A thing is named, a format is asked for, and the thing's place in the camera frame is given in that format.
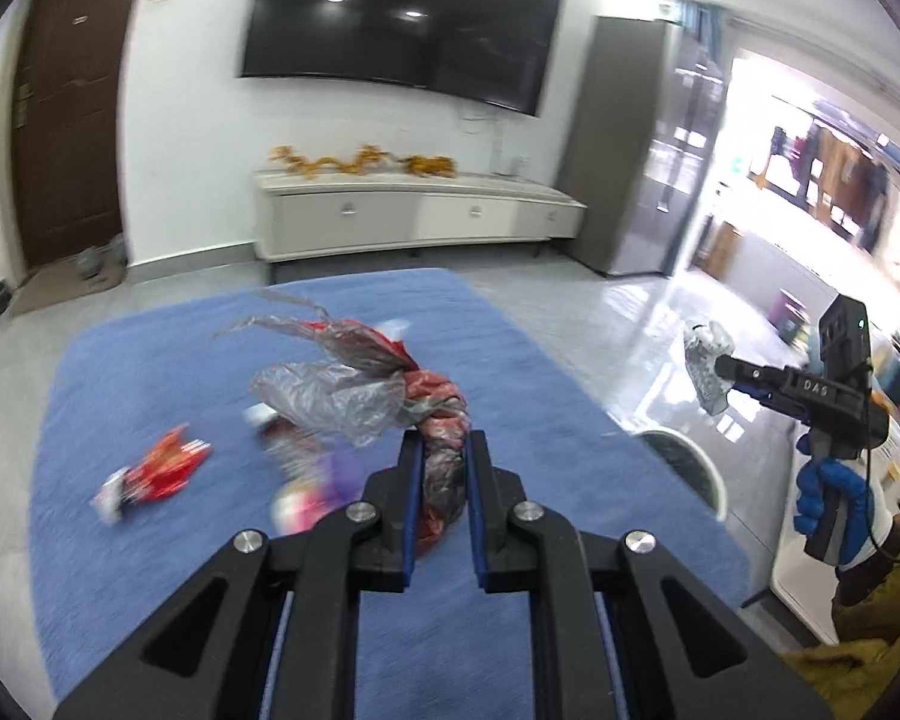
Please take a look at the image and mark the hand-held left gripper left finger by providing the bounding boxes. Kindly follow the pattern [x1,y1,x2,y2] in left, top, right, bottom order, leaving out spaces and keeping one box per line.
[56,431,428,720]

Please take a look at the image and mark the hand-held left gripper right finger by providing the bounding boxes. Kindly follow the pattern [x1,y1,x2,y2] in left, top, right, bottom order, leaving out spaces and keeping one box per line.
[465,430,833,720]

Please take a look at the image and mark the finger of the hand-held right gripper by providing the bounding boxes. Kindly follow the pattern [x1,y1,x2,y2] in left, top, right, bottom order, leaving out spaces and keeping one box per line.
[729,381,781,407]
[712,355,777,385]

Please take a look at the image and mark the silver foil wrapper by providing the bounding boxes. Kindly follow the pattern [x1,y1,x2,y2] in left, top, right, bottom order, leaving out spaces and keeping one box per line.
[682,320,737,417]

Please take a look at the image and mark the white trash bin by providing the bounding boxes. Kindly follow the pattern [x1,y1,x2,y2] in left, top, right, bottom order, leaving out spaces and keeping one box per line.
[634,427,728,522]

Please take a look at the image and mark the purple and white wrapper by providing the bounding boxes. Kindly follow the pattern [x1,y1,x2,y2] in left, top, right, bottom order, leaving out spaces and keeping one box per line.
[266,435,365,533]

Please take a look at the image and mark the grey and red plastic bag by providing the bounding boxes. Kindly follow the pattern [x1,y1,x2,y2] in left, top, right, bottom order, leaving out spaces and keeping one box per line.
[210,289,473,560]

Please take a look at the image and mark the red snack wrapper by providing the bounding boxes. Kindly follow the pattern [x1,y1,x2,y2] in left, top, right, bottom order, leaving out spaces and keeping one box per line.
[94,426,215,522]

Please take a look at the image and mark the person's right forearm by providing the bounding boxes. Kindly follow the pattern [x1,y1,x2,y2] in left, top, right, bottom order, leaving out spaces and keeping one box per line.
[784,510,900,720]

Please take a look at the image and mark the person's right hand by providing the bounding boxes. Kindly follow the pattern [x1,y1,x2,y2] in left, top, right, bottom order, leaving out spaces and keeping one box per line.
[793,456,900,571]

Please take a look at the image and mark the cardboard box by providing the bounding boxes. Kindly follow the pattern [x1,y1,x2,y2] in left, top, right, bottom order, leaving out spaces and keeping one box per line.
[709,225,743,278]

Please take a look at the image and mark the hanging clothes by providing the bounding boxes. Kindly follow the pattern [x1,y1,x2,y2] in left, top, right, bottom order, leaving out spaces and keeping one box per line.
[769,120,897,248]

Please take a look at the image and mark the grey refrigerator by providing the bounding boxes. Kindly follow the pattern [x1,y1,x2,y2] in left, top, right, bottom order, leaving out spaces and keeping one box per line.
[559,15,725,276]

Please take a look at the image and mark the white television cabinet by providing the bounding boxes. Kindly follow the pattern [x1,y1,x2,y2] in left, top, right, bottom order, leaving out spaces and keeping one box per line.
[251,165,587,263]

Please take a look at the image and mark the blue blanket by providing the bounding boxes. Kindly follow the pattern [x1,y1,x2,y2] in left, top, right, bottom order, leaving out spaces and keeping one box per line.
[34,268,755,702]

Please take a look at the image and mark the golden tiger ornament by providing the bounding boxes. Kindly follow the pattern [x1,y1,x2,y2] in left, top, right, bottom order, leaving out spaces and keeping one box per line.
[401,154,458,179]

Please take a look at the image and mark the golden dragon ornament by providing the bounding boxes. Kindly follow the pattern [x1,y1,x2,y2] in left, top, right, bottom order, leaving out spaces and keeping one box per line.
[268,142,398,179]

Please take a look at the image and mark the grey slippers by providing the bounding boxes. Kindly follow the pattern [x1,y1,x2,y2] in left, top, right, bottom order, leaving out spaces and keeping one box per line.
[75,236,128,282]

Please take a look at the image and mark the brown doormat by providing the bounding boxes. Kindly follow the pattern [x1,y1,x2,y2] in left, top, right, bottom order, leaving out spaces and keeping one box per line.
[7,262,125,316]

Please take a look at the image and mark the brown door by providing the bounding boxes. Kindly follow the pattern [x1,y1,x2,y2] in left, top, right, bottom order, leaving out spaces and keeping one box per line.
[11,0,147,271]

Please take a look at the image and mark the television cable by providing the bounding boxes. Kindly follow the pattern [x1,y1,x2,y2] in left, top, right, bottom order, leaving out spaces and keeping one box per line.
[457,109,509,166]

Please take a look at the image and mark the black wall television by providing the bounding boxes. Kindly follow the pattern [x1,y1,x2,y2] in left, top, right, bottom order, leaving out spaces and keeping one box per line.
[238,0,567,119]

